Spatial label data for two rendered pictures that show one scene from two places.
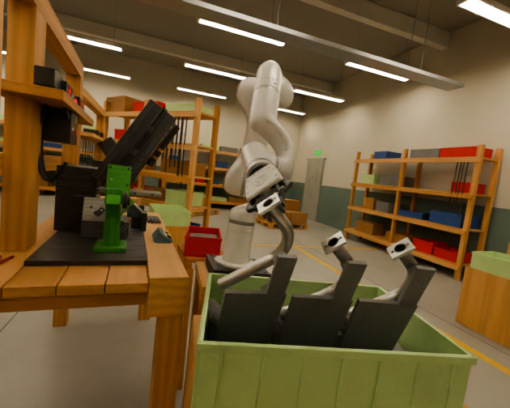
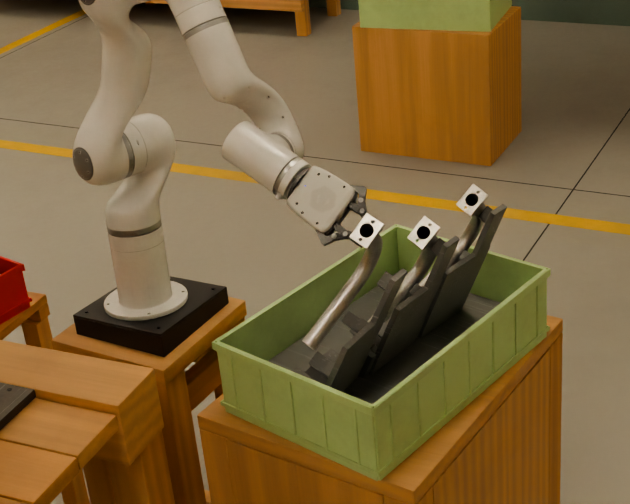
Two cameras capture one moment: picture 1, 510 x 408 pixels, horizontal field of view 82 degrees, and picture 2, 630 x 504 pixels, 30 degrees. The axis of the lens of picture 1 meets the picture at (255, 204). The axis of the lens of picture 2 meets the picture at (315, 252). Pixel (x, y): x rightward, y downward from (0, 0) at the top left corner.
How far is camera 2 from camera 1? 169 cm
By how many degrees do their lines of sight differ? 44
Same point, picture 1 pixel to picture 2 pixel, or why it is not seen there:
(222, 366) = (392, 415)
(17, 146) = not seen: outside the picture
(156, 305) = (135, 439)
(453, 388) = (539, 306)
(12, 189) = not seen: outside the picture
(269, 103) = (237, 52)
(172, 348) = (164, 485)
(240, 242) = (158, 263)
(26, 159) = not seen: outside the picture
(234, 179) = (115, 159)
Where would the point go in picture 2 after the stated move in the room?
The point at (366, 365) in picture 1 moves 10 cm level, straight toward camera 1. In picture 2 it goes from (483, 333) to (505, 358)
